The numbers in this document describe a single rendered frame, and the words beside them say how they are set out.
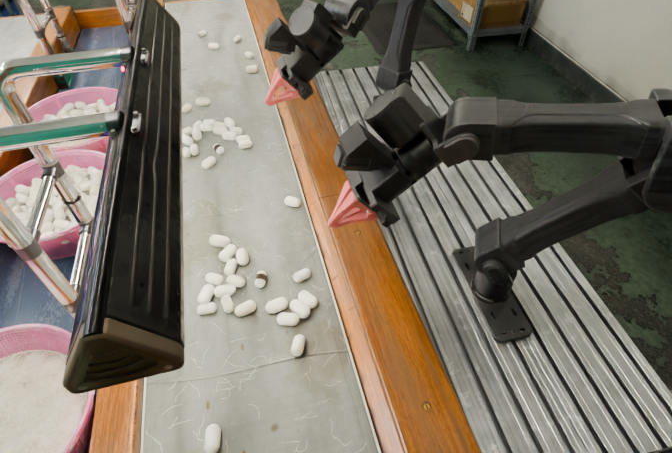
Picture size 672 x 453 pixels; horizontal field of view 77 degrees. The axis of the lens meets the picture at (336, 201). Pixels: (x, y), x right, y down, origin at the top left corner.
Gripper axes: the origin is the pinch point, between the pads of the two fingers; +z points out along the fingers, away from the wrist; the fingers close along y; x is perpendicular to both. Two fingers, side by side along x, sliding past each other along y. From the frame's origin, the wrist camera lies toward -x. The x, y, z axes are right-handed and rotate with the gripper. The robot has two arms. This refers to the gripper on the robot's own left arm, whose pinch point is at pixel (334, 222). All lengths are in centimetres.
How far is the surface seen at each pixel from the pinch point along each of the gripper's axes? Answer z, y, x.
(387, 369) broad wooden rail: 4.1, 20.9, 8.4
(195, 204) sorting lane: 25.3, -22.2, -6.6
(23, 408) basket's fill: 44, 12, -22
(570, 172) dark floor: -50, -78, 155
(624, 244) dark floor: -44, -33, 150
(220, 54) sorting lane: 18, -88, -1
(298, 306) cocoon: 12.1, 7.6, 2.1
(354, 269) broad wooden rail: 3.8, 3.3, 8.6
